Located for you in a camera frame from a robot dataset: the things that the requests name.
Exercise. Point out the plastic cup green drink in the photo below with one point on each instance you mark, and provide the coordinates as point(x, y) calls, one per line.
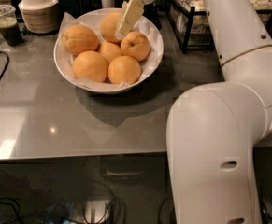
point(9, 28)

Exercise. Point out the black wire rack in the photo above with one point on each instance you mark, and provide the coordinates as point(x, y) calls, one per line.
point(189, 22)

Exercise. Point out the small centre orange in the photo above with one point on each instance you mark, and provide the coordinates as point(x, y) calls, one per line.
point(109, 51)

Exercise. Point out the white paper bowl liner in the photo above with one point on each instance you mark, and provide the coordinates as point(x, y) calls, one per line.
point(67, 62)

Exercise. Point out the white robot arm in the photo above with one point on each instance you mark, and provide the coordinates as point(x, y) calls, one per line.
point(212, 129)

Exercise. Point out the stack of paper bowls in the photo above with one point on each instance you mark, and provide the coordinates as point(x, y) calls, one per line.
point(40, 16)

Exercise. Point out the white ceramic bowl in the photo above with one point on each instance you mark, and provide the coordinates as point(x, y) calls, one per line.
point(110, 89)

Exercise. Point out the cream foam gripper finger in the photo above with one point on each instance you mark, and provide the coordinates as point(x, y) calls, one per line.
point(131, 12)

